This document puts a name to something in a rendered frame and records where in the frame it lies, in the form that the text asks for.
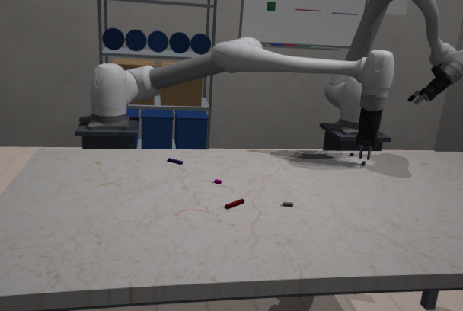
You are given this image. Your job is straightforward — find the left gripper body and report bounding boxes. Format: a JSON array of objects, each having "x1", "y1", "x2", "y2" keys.
[{"x1": 419, "y1": 63, "x2": 462, "y2": 101}]

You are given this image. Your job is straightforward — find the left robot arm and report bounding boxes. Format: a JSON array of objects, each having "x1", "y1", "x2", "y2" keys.
[{"x1": 324, "y1": 0, "x2": 463, "y2": 135}]

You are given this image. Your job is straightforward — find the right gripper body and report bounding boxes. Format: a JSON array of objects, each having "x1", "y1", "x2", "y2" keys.
[{"x1": 356, "y1": 93, "x2": 387, "y2": 147}]

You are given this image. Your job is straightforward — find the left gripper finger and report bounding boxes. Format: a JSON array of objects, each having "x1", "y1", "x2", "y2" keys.
[
  {"x1": 407, "y1": 91, "x2": 421, "y2": 102},
  {"x1": 414, "y1": 93, "x2": 429, "y2": 105}
]

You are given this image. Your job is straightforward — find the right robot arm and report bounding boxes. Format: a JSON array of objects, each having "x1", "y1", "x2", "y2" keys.
[{"x1": 79, "y1": 37, "x2": 394, "y2": 130}]

